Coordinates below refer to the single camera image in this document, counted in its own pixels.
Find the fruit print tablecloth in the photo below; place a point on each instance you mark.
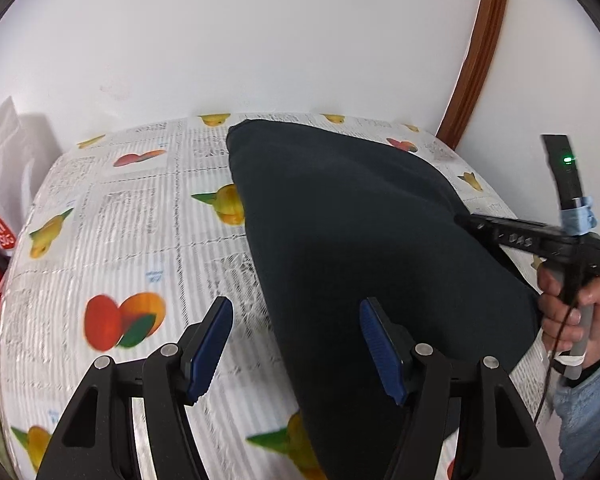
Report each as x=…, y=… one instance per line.
x=130, y=220

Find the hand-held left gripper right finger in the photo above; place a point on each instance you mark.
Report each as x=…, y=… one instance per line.
x=380, y=355

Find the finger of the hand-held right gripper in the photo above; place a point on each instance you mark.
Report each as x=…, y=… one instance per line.
x=505, y=235

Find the brown wooden door frame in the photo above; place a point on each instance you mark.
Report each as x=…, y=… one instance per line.
x=480, y=60

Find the white plastic bag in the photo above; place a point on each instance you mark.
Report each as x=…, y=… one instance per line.
x=5, y=160

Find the person's right forearm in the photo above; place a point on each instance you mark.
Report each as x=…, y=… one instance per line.
x=590, y=410

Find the black t-shirt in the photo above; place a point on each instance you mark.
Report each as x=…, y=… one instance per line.
x=355, y=240

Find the person's right hand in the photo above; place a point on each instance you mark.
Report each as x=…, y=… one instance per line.
x=550, y=305

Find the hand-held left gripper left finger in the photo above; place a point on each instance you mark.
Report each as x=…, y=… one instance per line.
x=210, y=350

